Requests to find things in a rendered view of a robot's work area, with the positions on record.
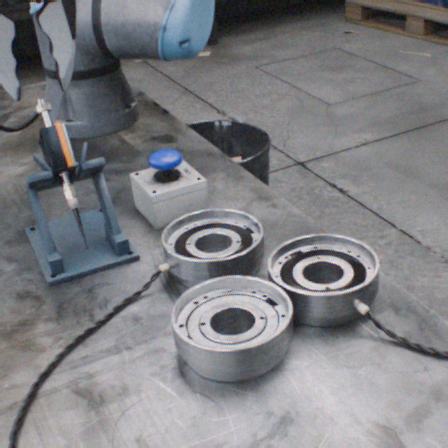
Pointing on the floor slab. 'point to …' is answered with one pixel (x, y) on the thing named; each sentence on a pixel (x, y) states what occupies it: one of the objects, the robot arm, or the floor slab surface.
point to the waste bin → (239, 144)
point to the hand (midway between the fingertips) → (40, 85)
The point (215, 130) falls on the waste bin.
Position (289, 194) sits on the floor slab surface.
